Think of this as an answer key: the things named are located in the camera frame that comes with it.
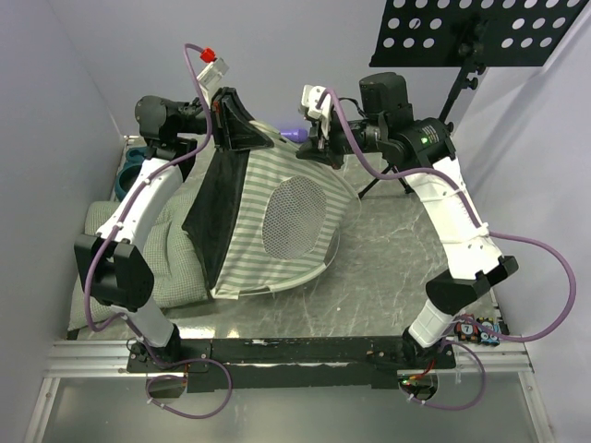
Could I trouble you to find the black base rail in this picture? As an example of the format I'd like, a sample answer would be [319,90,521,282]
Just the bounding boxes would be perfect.
[127,336,455,393]

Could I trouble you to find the black music stand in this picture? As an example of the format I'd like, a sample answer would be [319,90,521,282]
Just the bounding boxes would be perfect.
[357,0,587,199]

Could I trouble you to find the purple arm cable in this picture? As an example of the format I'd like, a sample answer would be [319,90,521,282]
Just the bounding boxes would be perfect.
[318,90,578,411]
[85,43,235,420]

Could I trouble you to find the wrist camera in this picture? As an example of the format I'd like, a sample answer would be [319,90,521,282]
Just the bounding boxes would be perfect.
[197,47,229,90]
[299,84,345,140]

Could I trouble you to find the teal double pet bowl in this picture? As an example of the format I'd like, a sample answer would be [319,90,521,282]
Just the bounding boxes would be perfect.
[115,146,147,201]

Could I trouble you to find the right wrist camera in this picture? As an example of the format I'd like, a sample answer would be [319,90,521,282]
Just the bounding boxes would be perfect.
[299,84,345,140]

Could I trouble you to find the purple toy microphone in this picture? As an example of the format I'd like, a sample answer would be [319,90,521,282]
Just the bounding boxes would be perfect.
[280,128,308,143]

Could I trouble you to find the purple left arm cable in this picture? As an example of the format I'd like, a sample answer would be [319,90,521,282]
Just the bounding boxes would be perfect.
[85,43,235,420]

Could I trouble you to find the green checkered pet cushion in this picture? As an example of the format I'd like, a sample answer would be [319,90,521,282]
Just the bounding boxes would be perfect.
[67,188,209,331]

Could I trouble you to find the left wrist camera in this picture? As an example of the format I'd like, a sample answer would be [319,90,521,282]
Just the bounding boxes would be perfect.
[197,47,229,90]

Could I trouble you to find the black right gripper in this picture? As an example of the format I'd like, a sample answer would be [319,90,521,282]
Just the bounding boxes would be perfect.
[298,108,386,171]

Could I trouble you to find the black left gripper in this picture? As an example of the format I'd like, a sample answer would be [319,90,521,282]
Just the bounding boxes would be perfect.
[174,86,273,152]

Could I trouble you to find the green striped pet tent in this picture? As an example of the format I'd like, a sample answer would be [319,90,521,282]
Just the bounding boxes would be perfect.
[183,121,358,299]

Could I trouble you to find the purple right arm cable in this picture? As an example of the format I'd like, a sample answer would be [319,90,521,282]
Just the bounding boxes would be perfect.
[318,90,578,411]

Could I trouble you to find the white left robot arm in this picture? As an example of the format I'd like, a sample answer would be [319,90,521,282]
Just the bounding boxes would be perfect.
[74,87,271,371]

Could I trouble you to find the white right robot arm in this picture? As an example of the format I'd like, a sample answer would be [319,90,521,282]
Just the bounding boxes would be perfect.
[296,72,518,368]

